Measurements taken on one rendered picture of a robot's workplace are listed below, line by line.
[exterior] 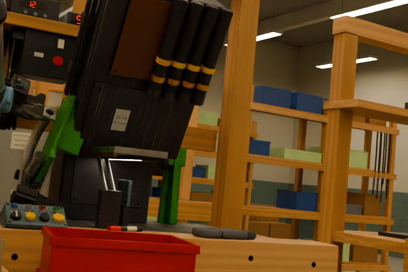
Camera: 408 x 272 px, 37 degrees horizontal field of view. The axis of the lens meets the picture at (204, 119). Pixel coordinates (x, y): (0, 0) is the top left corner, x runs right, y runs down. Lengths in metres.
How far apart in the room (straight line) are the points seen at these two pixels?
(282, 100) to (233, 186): 4.82
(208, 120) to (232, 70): 7.69
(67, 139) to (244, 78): 0.93
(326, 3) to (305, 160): 4.94
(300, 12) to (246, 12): 9.76
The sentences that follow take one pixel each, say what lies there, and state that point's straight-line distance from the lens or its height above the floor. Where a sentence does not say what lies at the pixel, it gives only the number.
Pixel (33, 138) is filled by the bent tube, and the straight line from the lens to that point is 1.98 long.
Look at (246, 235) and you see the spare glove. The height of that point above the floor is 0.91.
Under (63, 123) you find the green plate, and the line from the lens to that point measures 1.83.
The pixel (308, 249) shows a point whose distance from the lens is 1.94.
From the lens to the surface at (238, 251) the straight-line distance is 1.81.
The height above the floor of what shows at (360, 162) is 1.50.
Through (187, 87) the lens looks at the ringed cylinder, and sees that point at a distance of 1.82.
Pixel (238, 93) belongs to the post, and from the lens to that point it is 2.50.
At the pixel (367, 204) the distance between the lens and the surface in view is 8.21.
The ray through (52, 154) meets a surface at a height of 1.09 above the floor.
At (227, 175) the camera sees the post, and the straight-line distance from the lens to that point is 2.46.
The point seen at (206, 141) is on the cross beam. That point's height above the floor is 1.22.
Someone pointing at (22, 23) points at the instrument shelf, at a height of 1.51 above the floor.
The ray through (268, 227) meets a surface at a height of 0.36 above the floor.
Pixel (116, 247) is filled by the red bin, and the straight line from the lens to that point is 1.30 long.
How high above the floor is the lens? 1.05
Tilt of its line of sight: 6 degrees up
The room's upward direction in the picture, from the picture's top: 6 degrees clockwise
